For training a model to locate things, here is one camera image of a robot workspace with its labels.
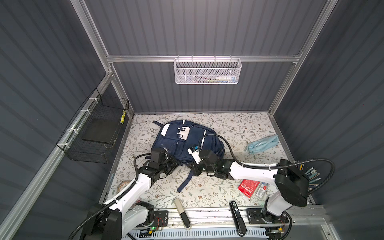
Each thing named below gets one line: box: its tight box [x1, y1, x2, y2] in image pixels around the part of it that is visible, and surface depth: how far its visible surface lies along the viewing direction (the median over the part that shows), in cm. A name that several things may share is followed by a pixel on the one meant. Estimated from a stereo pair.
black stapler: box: [229, 200, 247, 237], surface depth 72 cm
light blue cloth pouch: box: [247, 134, 279, 154], surface depth 96 cm
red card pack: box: [237, 179, 260, 198], surface depth 84 cm
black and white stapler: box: [174, 198, 192, 230], surface depth 73 cm
